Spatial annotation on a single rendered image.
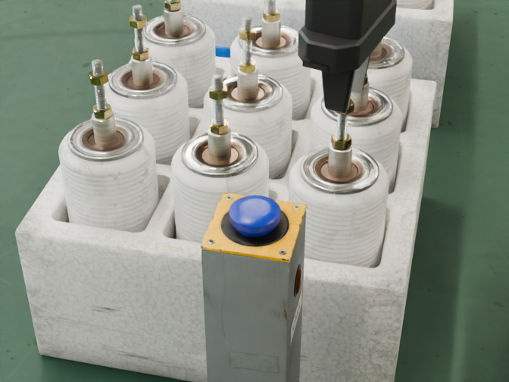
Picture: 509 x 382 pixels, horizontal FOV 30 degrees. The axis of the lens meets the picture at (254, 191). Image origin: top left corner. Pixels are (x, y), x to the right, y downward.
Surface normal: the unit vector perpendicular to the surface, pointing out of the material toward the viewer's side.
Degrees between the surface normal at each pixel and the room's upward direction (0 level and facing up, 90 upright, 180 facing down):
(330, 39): 0
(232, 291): 90
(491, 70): 0
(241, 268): 90
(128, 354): 90
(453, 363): 0
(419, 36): 90
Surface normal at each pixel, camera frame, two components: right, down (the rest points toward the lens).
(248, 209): 0.00, -0.79
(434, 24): -0.18, 0.60
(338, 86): -0.44, 0.55
